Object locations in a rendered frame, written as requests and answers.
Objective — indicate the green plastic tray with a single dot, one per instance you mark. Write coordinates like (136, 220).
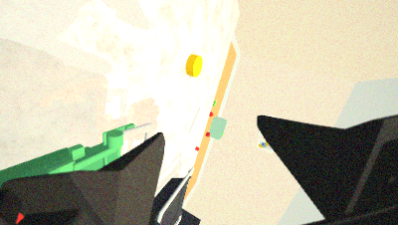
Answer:
(76, 157)

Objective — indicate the yellow short cylinder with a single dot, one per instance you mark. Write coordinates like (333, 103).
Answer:
(194, 65)

